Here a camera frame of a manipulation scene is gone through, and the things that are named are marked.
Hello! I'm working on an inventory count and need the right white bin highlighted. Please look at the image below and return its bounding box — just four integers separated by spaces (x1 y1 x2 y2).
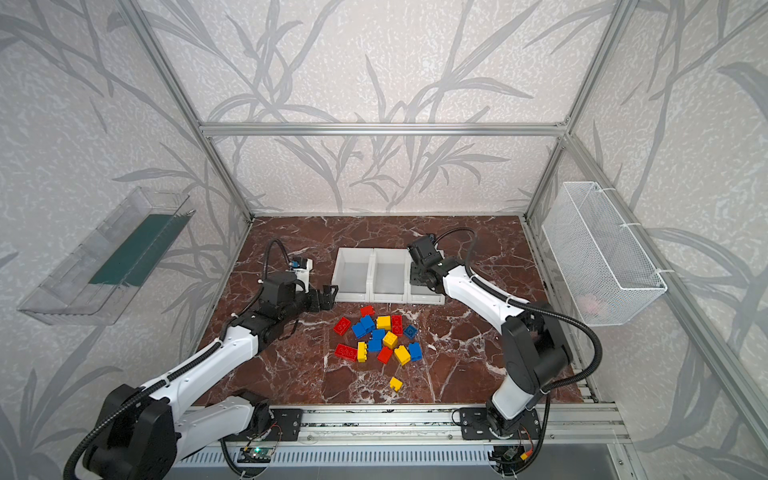
407 285 445 305

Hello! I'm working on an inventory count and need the narrow yellow lego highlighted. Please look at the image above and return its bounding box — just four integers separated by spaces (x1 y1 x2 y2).
357 342 367 363

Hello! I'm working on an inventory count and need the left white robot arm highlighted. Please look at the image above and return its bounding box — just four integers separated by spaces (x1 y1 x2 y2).
63 270 339 479

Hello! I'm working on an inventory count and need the yellow lego front alone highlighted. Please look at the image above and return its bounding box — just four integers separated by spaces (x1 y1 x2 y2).
389 377 403 392

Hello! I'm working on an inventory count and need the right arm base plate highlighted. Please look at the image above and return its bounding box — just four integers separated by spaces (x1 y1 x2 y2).
455 407 541 441

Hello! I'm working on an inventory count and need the green circuit board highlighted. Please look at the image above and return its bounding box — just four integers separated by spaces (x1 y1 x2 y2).
237 447 275 464

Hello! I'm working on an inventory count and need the right circuit board with wires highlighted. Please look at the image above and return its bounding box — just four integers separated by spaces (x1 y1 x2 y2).
488 446 538 477

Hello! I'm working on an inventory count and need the blue lego placed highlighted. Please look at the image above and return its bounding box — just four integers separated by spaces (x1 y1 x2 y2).
360 315 376 333

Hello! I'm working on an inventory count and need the middle white bin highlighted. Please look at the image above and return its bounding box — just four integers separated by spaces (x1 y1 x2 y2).
372 249 411 304

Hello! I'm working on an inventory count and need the aluminium front rail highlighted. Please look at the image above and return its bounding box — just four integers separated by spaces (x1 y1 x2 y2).
179 403 631 448

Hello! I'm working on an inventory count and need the pink object in basket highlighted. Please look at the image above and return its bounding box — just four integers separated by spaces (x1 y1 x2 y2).
577 294 608 317

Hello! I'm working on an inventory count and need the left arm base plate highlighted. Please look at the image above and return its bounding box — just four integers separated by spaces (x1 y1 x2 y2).
249 408 304 442

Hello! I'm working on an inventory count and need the clear plastic wall shelf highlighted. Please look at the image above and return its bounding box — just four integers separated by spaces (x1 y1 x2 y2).
18 187 195 326

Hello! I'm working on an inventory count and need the blue lego left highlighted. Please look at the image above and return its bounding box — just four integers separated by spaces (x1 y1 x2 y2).
352 322 368 339

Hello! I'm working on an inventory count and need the small blue lego right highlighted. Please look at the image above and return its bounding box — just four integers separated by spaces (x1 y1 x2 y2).
404 325 418 340

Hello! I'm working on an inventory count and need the long red lego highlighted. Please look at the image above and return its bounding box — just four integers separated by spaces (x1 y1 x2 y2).
334 344 358 362

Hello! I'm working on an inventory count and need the white bin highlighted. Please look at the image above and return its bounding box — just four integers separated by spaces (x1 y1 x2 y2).
372 249 411 304
407 285 445 305
332 247 374 303

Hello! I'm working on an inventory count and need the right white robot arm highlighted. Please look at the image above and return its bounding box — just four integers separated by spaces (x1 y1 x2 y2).
407 227 603 438

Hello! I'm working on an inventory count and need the left white bin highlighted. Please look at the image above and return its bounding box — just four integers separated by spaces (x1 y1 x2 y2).
332 247 374 303

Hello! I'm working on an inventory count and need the blue lego stack center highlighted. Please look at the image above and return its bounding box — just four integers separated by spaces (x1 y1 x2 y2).
367 329 388 353

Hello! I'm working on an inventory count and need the white wire mesh basket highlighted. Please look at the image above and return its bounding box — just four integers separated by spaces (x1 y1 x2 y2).
543 181 667 327

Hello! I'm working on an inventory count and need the blue lego lower right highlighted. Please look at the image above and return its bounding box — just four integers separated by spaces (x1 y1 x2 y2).
407 342 423 361

